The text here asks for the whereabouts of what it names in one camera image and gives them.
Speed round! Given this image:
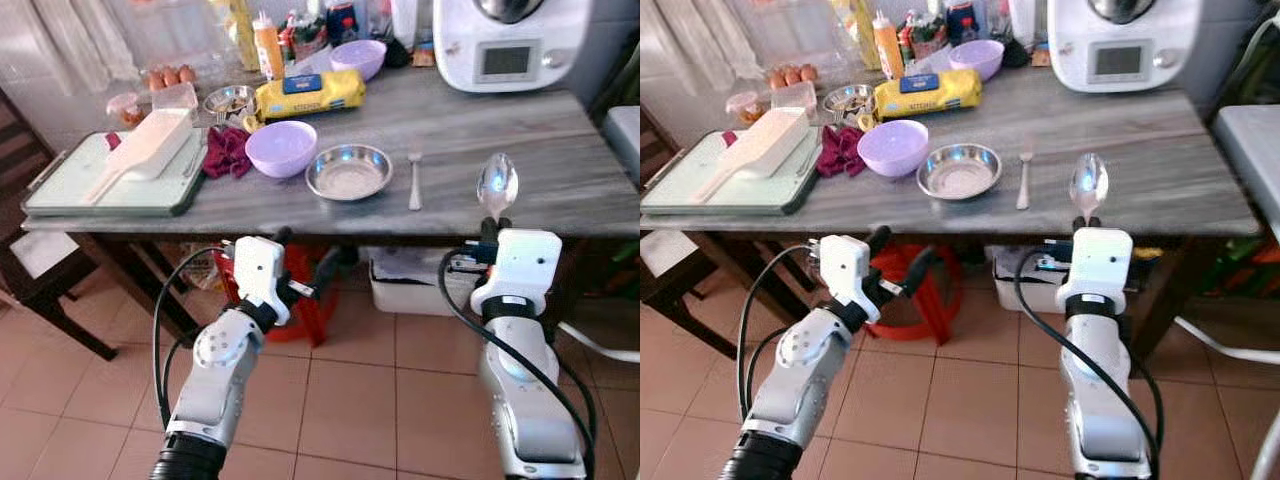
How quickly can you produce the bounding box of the small purple plastic bowl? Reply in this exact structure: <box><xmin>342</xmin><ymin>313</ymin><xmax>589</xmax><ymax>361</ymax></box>
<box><xmin>330</xmin><ymin>40</ymin><xmax>387</xmax><ymax>82</ymax></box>
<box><xmin>950</xmin><ymin>40</ymin><xmax>1006</xmax><ymax>82</ymax></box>

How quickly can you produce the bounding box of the small steel bowl with food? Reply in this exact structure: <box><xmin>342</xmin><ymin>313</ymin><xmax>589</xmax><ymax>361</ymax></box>
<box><xmin>203</xmin><ymin>85</ymin><xmax>258</xmax><ymax>119</ymax></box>
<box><xmin>823</xmin><ymin>84</ymin><xmax>877</xmax><ymax>118</ymax></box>

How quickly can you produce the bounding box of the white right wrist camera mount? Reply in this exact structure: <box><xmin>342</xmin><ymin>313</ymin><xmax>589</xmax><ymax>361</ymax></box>
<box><xmin>483</xmin><ymin>229</ymin><xmax>563</xmax><ymax>299</ymax></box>
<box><xmin>1068</xmin><ymin>228</ymin><xmax>1134</xmax><ymax>299</ymax></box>

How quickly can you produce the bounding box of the wide steel bowl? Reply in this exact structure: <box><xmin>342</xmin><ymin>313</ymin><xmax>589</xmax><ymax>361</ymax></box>
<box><xmin>917</xmin><ymin>143</ymin><xmax>1003</xmax><ymax>201</ymax></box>
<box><xmin>305</xmin><ymin>144</ymin><xmax>393</xmax><ymax>202</ymax></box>

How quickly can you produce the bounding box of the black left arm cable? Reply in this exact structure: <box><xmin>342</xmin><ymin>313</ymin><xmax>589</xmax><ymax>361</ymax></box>
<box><xmin>151</xmin><ymin>244</ymin><xmax>235</xmax><ymax>433</ymax></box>
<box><xmin>736</xmin><ymin>256</ymin><xmax>823</xmax><ymax>423</ymax></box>

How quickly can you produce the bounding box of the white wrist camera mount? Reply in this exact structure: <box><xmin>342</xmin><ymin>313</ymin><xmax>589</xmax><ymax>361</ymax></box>
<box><xmin>232</xmin><ymin>236</ymin><xmax>292</xmax><ymax>327</ymax></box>
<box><xmin>1068</xmin><ymin>228</ymin><xmax>1134</xmax><ymax>299</ymax></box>
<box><xmin>820</xmin><ymin>235</ymin><xmax>883</xmax><ymax>323</ymax></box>
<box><xmin>483</xmin><ymin>229</ymin><xmax>563</xmax><ymax>299</ymax></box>

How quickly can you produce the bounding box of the orange sauce bottle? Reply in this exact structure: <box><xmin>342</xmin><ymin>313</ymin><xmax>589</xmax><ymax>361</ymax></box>
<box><xmin>252</xmin><ymin>12</ymin><xmax>285</xmax><ymax>81</ymax></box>
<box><xmin>873</xmin><ymin>11</ymin><xmax>905</xmax><ymax>80</ymax></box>

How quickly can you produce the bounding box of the pale green tray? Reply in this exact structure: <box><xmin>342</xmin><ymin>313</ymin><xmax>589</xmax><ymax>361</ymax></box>
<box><xmin>641</xmin><ymin>130</ymin><xmax>823</xmax><ymax>217</ymax></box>
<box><xmin>22</xmin><ymin>130</ymin><xmax>209</xmax><ymax>218</ymax></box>

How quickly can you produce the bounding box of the tall yellow bag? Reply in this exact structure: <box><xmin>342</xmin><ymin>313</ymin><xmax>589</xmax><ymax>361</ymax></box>
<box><xmin>228</xmin><ymin>0</ymin><xmax>259</xmax><ymax>73</ymax></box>
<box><xmin>850</xmin><ymin>0</ymin><xmax>881</xmax><ymax>71</ymax></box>

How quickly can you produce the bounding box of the white storage box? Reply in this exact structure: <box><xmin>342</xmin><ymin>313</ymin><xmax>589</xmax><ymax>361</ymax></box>
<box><xmin>993</xmin><ymin>245</ymin><xmax>1067</xmax><ymax>314</ymax></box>
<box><xmin>368</xmin><ymin>247</ymin><xmax>486</xmax><ymax>318</ymax></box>

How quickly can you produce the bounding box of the steel spoon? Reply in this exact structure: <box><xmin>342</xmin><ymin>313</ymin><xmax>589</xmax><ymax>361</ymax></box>
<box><xmin>476</xmin><ymin>152</ymin><xmax>520</xmax><ymax>224</ymax></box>
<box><xmin>1068</xmin><ymin>152</ymin><xmax>1110</xmax><ymax>226</ymax></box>

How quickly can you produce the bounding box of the large purple plastic bowl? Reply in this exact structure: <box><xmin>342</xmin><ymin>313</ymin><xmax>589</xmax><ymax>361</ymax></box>
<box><xmin>245</xmin><ymin>121</ymin><xmax>318</xmax><ymax>179</ymax></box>
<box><xmin>858</xmin><ymin>120</ymin><xmax>930</xmax><ymax>178</ymax></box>

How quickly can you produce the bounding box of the white kitchen machine with display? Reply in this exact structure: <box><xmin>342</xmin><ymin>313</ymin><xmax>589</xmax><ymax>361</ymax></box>
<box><xmin>1048</xmin><ymin>0</ymin><xmax>1201</xmax><ymax>94</ymax></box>
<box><xmin>433</xmin><ymin>0</ymin><xmax>589</xmax><ymax>94</ymax></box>

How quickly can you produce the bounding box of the clear plastic container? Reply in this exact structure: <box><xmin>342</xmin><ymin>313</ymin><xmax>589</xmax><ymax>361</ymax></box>
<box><xmin>772</xmin><ymin>82</ymin><xmax>819</xmax><ymax>111</ymax></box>
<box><xmin>150</xmin><ymin>83</ymin><xmax>199</xmax><ymax>113</ymax></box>

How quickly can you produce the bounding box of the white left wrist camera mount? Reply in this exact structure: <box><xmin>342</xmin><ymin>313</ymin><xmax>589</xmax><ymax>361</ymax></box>
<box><xmin>820</xmin><ymin>235</ymin><xmax>883</xmax><ymax>323</ymax></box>
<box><xmin>232</xmin><ymin>236</ymin><xmax>292</xmax><ymax>327</ymax></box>

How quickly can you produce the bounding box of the red plastic stool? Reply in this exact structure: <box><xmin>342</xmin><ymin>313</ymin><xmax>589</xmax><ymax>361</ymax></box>
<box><xmin>215</xmin><ymin>245</ymin><xmax>341</xmax><ymax>347</ymax></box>
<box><xmin>865</xmin><ymin>245</ymin><xmax>967</xmax><ymax>344</ymax></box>

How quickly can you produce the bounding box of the yellow package with blue label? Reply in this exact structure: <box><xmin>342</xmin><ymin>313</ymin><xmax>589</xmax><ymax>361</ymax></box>
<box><xmin>873</xmin><ymin>69</ymin><xmax>983</xmax><ymax>118</ymax></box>
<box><xmin>255</xmin><ymin>69</ymin><xmax>366</xmax><ymax>119</ymax></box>

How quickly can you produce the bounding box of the white floor pipe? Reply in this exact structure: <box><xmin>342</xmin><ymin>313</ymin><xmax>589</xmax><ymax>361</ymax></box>
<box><xmin>1175</xmin><ymin>317</ymin><xmax>1280</xmax><ymax>367</ymax></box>
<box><xmin>555</xmin><ymin>320</ymin><xmax>641</xmax><ymax>364</ymax></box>

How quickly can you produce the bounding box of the maroon cloth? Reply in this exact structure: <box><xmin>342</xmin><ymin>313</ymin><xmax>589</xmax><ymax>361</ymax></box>
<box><xmin>202</xmin><ymin>126</ymin><xmax>253</xmax><ymax>181</ymax></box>
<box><xmin>815</xmin><ymin>125</ymin><xmax>867</xmax><ymax>179</ymax></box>

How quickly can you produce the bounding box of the grey side table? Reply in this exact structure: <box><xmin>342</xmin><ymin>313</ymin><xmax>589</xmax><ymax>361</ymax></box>
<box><xmin>1212</xmin><ymin>105</ymin><xmax>1280</xmax><ymax>243</ymax></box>
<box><xmin>603</xmin><ymin>105</ymin><xmax>641</xmax><ymax>187</ymax></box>

